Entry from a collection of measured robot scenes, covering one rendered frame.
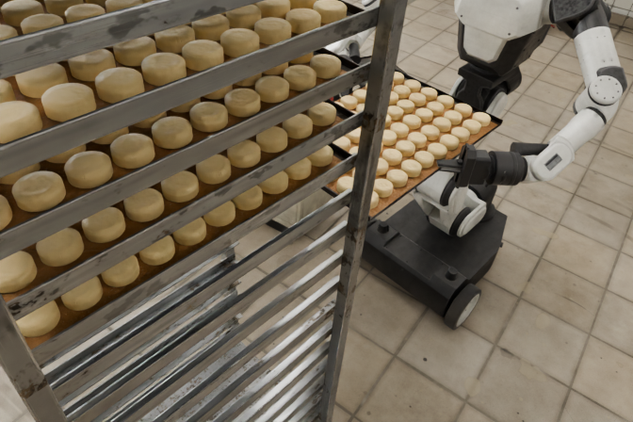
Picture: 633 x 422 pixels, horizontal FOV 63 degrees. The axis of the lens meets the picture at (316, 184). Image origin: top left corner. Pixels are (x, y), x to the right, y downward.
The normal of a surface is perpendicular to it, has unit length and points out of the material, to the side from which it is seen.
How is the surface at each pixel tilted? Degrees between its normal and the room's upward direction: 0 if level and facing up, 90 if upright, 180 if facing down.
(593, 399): 0
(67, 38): 90
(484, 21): 91
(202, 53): 0
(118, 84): 0
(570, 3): 59
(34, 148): 90
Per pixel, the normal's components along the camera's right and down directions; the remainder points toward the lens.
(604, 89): -0.11, -0.25
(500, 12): -0.70, 0.44
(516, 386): 0.07, -0.76
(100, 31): 0.72, 0.49
